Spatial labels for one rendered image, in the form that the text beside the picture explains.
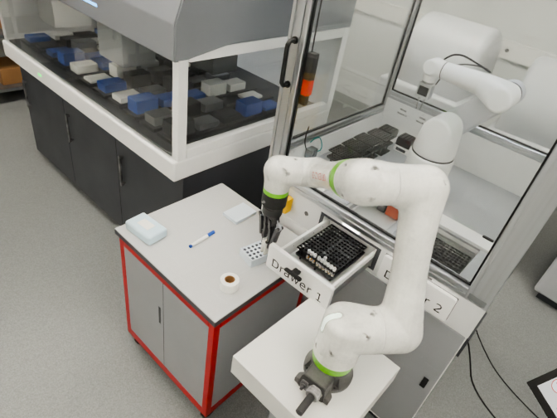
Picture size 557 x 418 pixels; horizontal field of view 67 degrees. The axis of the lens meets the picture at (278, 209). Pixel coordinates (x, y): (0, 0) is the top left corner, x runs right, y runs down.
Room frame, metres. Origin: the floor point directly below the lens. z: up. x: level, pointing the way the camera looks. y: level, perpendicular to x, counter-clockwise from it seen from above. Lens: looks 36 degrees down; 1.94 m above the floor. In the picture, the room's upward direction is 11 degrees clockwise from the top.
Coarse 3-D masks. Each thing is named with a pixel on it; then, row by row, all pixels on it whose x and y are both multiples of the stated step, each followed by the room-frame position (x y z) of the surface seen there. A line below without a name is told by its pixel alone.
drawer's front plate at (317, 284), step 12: (276, 252) 1.15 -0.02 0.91; (276, 264) 1.14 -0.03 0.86; (288, 264) 1.11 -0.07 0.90; (300, 264) 1.09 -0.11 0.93; (288, 276) 1.10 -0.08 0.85; (300, 276) 1.07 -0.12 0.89; (312, 276) 1.05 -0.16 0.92; (300, 288) 1.07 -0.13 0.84; (312, 288) 1.04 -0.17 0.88; (324, 288) 1.02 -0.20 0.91; (324, 300) 1.01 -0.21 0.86
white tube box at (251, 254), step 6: (246, 246) 1.28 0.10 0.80; (252, 246) 1.29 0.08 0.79; (258, 246) 1.29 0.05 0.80; (240, 252) 1.25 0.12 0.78; (246, 252) 1.25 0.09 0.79; (252, 252) 1.25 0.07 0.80; (258, 252) 1.26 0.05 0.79; (246, 258) 1.22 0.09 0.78; (252, 258) 1.22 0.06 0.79; (258, 258) 1.22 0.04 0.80; (264, 258) 1.24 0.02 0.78; (252, 264) 1.20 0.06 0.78; (258, 264) 1.22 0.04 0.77
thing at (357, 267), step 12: (312, 228) 1.35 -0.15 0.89; (324, 228) 1.41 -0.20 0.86; (300, 240) 1.27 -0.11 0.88; (360, 240) 1.35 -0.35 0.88; (288, 252) 1.22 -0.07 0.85; (372, 252) 1.27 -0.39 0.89; (360, 264) 1.19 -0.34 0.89; (324, 276) 1.15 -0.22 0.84; (348, 276) 1.12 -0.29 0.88; (336, 288) 1.06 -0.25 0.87
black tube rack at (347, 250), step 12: (336, 228) 1.37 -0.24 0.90; (312, 240) 1.27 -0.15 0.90; (324, 240) 1.28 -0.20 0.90; (336, 240) 1.29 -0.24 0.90; (348, 240) 1.31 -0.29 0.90; (300, 252) 1.22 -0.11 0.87; (324, 252) 1.21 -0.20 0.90; (336, 252) 1.22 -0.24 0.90; (348, 252) 1.23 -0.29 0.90; (360, 252) 1.25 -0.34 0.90; (312, 264) 1.17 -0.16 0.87; (336, 264) 1.19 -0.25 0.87; (348, 264) 1.20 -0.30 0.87; (336, 276) 1.13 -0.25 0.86
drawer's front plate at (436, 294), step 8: (384, 256) 1.22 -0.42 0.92; (384, 264) 1.22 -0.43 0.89; (384, 272) 1.21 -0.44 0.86; (384, 280) 1.20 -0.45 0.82; (432, 288) 1.11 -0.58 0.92; (440, 288) 1.10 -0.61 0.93; (432, 296) 1.10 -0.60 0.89; (440, 296) 1.08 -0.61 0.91; (448, 296) 1.07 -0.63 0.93; (424, 304) 1.10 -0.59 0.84; (432, 304) 1.09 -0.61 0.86; (440, 304) 1.08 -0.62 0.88; (448, 304) 1.06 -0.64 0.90; (432, 312) 1.08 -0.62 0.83; (440, 312) 1.07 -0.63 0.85; (448, 312) 1.06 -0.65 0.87
